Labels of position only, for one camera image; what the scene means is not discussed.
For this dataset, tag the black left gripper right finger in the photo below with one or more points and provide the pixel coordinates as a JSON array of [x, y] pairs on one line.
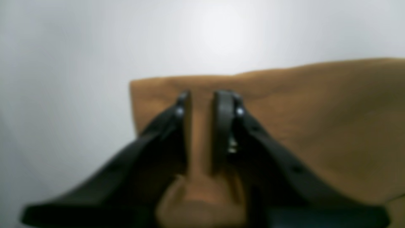
[[281, 191]]

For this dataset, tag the brown T-shirt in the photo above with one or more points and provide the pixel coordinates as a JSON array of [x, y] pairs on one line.
[[344, 119]]

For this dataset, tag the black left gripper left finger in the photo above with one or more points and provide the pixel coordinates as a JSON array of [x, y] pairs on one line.
[[124, 192]]

